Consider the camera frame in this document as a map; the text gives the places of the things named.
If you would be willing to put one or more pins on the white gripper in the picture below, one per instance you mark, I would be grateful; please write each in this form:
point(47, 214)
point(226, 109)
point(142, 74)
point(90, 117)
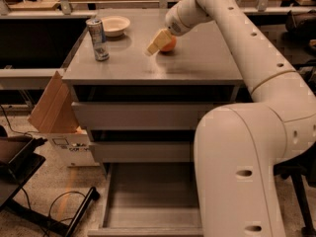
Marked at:
point(175, 23)

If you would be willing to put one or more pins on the orange fruit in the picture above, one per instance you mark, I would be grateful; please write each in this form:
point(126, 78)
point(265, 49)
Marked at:
point(170, 46)

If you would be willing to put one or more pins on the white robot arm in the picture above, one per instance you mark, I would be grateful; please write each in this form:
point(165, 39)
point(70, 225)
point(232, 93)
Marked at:
point(237, 146)

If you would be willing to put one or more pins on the grey drawer cabinet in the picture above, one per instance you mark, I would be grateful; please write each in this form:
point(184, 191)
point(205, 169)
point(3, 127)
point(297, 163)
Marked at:
point(201, 57)

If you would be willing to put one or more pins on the grey top drawer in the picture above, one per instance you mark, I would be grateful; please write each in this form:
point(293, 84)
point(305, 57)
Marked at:
point(122, 107)

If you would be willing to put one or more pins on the grey drawer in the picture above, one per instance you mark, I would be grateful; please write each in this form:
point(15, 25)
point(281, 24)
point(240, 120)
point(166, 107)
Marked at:
point(122, 107)
point(125, 146)
point(149, 200)

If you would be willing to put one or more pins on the grey middle drawer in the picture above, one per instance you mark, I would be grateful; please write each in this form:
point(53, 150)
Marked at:
point(125, 146)

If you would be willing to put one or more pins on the grey bottom drawer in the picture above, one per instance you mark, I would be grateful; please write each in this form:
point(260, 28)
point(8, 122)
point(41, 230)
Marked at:
point(149, 200)

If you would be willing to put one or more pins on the white ceramic bowl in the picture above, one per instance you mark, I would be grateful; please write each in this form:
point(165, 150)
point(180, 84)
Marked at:
point(114, 26)

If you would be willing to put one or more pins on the silver blue drink can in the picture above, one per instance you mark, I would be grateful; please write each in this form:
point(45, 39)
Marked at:
point(99, 42)

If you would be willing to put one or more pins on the open cardboard box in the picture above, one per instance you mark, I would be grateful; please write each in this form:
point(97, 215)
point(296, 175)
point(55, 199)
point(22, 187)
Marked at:
point(53, 117)

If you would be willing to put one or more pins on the black stand on left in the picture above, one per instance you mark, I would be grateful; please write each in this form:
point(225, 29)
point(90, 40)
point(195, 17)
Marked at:
point(18, 163)

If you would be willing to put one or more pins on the black office chair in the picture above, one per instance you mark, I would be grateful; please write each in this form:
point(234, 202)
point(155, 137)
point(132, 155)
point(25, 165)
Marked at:
point(295, 172)

